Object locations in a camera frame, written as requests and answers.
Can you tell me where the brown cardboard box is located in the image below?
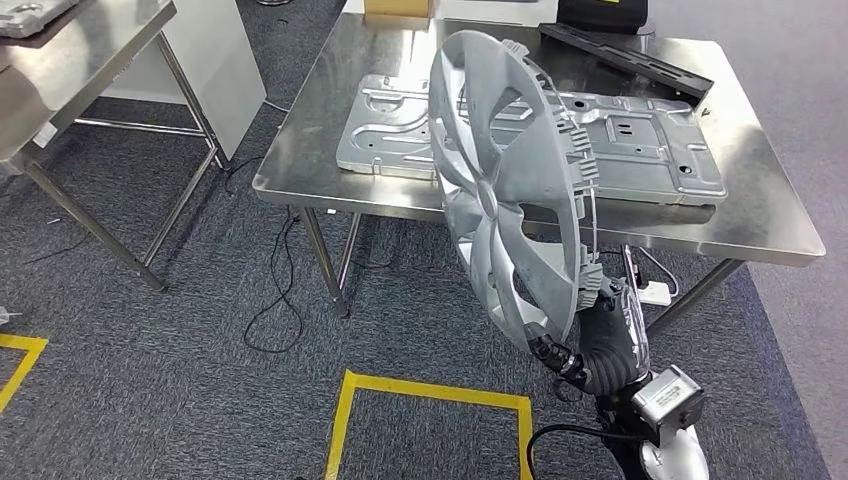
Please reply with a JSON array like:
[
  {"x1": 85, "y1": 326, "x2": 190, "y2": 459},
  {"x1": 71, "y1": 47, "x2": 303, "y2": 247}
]
[{"x1": 362, "y1": 0, "x2": 441, "y2": 31}]

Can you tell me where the grey plastic wheel cover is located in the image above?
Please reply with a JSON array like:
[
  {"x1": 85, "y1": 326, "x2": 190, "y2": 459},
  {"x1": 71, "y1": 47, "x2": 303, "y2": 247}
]
[{"x1": 427, "y1": 29, "x2": 605, "y2": 352}]

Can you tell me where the steel table with thin legs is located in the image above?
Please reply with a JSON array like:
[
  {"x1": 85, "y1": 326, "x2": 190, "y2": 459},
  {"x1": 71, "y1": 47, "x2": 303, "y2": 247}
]
[{"x1": 0, "y1": 0, "x2": 227, "y2": 293}]

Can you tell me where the black slotted metal rail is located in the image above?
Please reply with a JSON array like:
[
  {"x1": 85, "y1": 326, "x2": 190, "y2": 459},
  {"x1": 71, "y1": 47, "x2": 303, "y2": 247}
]
[{"x1": 537, "y1": 21, "x2": 715, "y2": 102}]

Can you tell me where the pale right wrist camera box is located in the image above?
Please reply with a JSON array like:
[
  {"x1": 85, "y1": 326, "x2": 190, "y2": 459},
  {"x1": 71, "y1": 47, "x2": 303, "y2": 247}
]
[{"x1": 630, "y1": 365, "x2": 707, "y2": 435}]

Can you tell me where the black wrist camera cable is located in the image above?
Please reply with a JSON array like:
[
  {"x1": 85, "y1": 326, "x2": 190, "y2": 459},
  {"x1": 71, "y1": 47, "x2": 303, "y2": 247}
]
[{"x1": 526, "y1": 423, "x2": 654, "y2": 480}]

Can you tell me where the stamped grey metal plate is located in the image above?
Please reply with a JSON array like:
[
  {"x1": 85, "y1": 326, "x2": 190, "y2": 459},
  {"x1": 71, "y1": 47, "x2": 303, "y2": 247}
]
[{"x1": 335, "y1": 72, "x2": 729, "y2": 208}]

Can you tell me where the white power strip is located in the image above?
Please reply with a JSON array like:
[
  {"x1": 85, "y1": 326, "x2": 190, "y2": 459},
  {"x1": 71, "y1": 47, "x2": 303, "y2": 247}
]
[{"x1": 637, "y1": 281, "x2": 674, "y2": 307}]

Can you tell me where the white panel board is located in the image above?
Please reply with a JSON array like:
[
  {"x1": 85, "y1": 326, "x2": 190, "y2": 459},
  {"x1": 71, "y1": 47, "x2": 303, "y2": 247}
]
[{"x1": 99, "y1": 0, "x2": 268, "y2": 162}]

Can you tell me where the stainless steel workbench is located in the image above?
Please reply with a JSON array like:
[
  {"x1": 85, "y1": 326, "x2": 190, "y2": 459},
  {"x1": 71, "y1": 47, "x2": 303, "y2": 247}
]
[{"x1": 251, "y1": 11, "x2": 827, "y2": 339}]

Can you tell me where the black floor cable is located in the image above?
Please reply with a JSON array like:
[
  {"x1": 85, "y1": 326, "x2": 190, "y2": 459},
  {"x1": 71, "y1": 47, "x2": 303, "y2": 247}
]
[{"x1": 242, "y1": 206, "x2": 305, "y2": 354}]

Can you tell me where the grey metal part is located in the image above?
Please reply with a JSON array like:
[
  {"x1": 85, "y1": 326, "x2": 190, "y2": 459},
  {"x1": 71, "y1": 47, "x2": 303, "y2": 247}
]
[{"x1": 0, "y1": 0, "x2": 81, "y2": 39}]

